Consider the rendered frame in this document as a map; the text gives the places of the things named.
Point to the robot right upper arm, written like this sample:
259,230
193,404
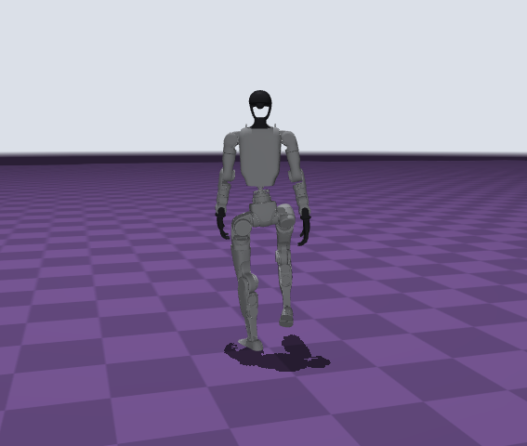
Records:
288,139

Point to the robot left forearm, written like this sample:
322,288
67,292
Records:
223,192

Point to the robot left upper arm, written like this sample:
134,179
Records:
230,141

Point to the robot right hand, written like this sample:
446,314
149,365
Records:
306,226

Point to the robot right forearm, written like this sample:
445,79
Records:
302,199

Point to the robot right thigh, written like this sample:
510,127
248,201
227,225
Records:
284,229

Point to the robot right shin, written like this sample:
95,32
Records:
285,280

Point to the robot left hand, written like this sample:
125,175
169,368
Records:
220,214

